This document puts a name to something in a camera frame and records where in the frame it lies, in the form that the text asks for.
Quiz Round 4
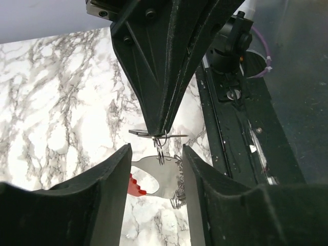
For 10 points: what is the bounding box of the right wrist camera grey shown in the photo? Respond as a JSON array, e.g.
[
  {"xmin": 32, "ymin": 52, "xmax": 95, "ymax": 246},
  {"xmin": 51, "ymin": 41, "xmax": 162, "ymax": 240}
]
[{"xmin": 86, "ymin": 0, "xmax": 121, "ymax": 21}]

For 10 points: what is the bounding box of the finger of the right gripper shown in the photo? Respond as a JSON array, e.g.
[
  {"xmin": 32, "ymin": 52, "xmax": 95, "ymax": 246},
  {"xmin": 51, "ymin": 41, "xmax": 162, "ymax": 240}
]
[
  {"xmin": 161, "ymin": 1, "xmax": 243, "ymax": 135},
  {"xmin": 111, "ymin": 1, "xmax": 173, "ymax": 134}
]

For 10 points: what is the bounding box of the key with black tag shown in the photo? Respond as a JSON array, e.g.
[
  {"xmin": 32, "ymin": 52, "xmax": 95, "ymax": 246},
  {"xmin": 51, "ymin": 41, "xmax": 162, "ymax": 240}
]
[{"xmin": 129, "ymin": 129, "xmax": 188, "ymax": 139}]

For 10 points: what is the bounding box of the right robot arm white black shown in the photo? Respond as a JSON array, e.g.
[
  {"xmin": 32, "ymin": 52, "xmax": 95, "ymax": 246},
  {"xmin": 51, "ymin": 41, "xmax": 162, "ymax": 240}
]
[{"xmin": 111, "ymin": 1, "xmax": 252, "ymax": 136}]

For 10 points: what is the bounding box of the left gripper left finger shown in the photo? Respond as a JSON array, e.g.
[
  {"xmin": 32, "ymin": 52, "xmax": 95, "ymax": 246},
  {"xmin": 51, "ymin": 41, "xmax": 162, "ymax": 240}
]
[{"xmin": 1, "ymin": 144, "xmax": 132, "ymax": 245}]

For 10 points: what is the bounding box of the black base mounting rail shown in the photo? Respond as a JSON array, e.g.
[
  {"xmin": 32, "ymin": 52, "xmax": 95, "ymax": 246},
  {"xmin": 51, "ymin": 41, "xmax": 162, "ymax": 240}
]
[{"xmin": 196, "ymin": 52, "xmax": 305, "ymax": 187}]

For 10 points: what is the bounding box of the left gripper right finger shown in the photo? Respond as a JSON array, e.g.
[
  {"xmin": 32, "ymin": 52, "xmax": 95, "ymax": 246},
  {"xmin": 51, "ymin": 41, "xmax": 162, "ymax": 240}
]
[{"xmin": 182, "ymin": 146, "xmax": 327, "ymax": 245}]

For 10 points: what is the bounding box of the metal key organizer red handle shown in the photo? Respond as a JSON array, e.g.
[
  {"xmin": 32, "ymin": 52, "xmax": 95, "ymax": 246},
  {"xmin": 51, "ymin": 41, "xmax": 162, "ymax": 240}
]
[{"xmin": 128, "ymin": 137, "xmax": 188, "ymax": 210}]

